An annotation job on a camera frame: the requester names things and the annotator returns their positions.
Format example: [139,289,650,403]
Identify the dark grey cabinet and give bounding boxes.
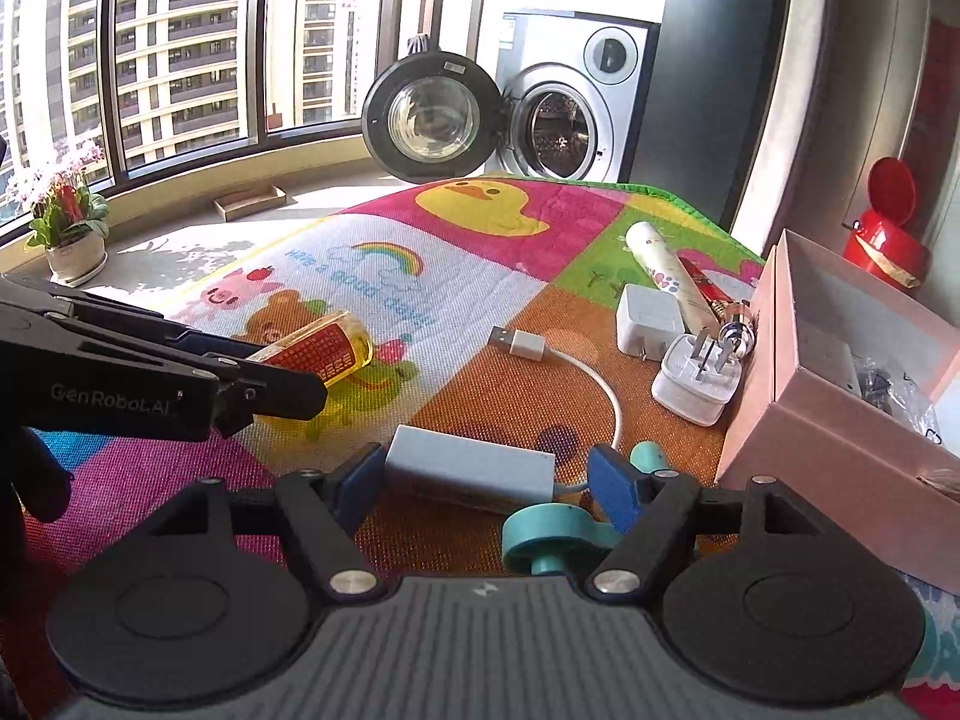
[622,0,796,233]

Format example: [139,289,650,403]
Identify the silver washing machine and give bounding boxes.
[361,9,661,185]

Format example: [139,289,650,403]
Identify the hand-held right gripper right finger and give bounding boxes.
[586,446,826,602]

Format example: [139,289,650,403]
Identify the pink cardboard box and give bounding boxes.
[714,229,960,597]

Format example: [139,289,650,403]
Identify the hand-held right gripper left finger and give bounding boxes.
[146,444,386,602]

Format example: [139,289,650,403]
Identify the white square power adapter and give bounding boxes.
[616,283,687,361]

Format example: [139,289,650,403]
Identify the white plug charger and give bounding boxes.
[651,330,743,427]

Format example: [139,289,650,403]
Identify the colourful cartoon play mat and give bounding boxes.
[0,176,960,720]

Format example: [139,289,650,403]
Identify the dark red lipstick tube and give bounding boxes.
[246,310,374,391]

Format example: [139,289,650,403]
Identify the small white box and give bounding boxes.
[795,315,863,395]

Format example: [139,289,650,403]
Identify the red trash can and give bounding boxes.
[841,156,932,292]

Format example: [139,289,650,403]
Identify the red patterned lipstick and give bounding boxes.
[677,255,758,361]

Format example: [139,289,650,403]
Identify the white adapter with cable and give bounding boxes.
[385,326,627,515]

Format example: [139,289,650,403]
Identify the white cream tube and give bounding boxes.
[625,221,721,335]

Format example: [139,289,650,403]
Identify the clear plastic bag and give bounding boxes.
[855,356,946,443]

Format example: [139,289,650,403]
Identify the large window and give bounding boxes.
[0,0,391,241]

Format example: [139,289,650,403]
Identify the teal plastic roller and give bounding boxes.
[501,441,672,577]

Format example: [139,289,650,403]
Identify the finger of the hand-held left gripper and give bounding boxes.
[0,274,260,365]
[82,341,329,437]

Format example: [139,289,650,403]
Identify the flat cardboard tray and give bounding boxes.
[212,184,288,222]

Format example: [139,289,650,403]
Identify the potted pink flower plant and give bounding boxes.
[4,139,112,287]

